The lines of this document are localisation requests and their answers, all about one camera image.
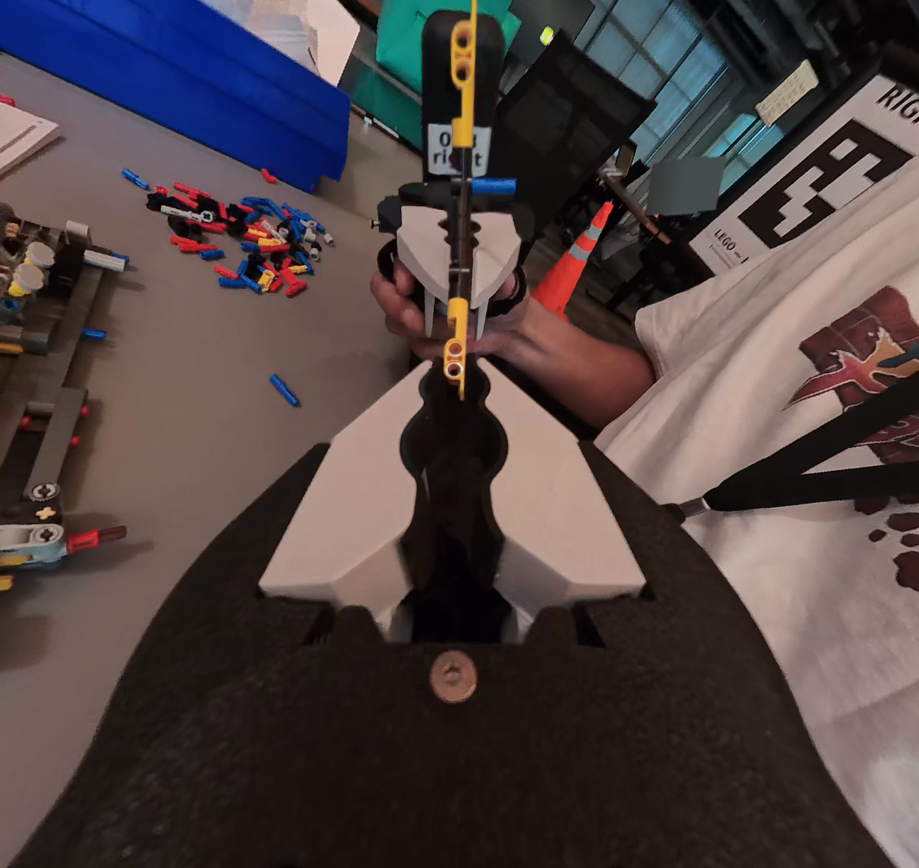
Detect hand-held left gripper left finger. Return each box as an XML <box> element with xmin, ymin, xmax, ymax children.
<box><xmin>258</xmin><ymin>362</ymin><xmax>449</xmax><ymax>628</ymax></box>

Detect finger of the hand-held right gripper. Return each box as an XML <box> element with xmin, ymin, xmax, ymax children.
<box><xmin>395</xmin><ymin>205</ymin><xmax>460</xmax><ymax>341</ymax></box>
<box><xmin>468</xmin><ymin>210</ymin><xmax>524</xmax><ymax>343</ymax></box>

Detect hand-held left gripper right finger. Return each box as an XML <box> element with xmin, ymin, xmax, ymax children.
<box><xmin>467</xmin><ymin>357</ymin><xmax>647</xmax><ymax>628</ymax></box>

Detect yellow lego panel piece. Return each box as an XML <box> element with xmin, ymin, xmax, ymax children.
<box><xmin>450</xmin><ymin>0</ymin><xmax>480</xmax><ymax>150</ymax></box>

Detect small yellow lego piece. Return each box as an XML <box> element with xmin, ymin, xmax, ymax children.
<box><xmin>442</xmin><ymin>296</ymin><xmax>472</xmax><ymax>402</ymax></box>

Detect person's right forearm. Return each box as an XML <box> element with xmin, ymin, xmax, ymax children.
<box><xmin>517</xmin><ymin>315</ymin><xmax>656</xmax><ymax>431</ymax></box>

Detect pile of red blue lego pins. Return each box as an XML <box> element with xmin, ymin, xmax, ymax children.
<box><xmin>121</xmin><ymin>167</ymin><xmax>336</xmax><ymax>300</ymax></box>

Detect lego car chassis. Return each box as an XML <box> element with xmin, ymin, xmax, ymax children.
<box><xmin>0</xmin><ymin>200</ymin><xmax>132</xmax><ymax>594</ymax></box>

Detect person's right hand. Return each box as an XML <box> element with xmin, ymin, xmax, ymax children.
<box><xmin>370</xmin><ymin>264</ymin><xmax>548</xmax><ymax>363</ymax></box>

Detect teal plastic case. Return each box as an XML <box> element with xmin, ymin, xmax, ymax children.
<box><xmin>373</xmin><ymin>0</ymin><xmax>525</xmax><ymax>153</ymax></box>

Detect orange traffic cone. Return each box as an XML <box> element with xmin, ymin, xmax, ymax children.
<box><xmin>530</xmin><ymin>199</ymin><xmax>617</xmax><ymax>321</ymax></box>

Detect black office chair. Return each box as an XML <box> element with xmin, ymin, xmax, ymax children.
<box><xmin>494</xmin><ymin>28</ymin><xmax>659</xmax><ymax>241</ymax></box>

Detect person's white printed shirt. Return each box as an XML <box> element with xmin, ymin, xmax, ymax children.
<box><xmin>593</xmin><ymin>157</ymin><xmax>919</xmax><ymax>868</ymax></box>

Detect blue plastic bin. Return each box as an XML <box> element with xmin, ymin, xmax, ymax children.
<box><xmin>0</xmin><ymin>0</ymin><xmax>353</xmax><ymax>196</ymax></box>

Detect framed black white marker sign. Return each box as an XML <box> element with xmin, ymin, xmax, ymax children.
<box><xmin>685</xmin><ymin>70</ymin><xmax>919</xmax><ymax>275</ymax></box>

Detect instruction booklet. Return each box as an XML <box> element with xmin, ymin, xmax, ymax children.
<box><xmin>0</xmin><ymin>102</ymin><xmax>63</xmax><ymax>180</ymax></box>

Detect black lanyard strap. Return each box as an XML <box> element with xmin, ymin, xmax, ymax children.
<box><xmin>661</xmin><ymin>371</ymin><xmax>919</xmax><ymax>522</ymax></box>

